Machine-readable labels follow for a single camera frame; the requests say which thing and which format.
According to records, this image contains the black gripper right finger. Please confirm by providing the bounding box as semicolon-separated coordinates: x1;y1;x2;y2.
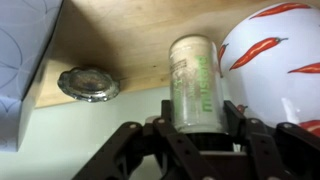
223;100;320;180

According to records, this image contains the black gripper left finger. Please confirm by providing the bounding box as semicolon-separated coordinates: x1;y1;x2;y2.
71;99;214;180

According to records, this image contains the glass spice bottle green label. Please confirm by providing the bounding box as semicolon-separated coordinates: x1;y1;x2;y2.
169;34;226;133

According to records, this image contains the white chili pattern utensil crock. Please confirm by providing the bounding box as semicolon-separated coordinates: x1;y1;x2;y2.
218;2;320;136

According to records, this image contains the small silver metal dish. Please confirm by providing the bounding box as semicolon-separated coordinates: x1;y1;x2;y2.
57;68;120;103

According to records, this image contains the blue tissue box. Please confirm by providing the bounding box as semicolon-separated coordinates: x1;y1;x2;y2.
0;0;64;152

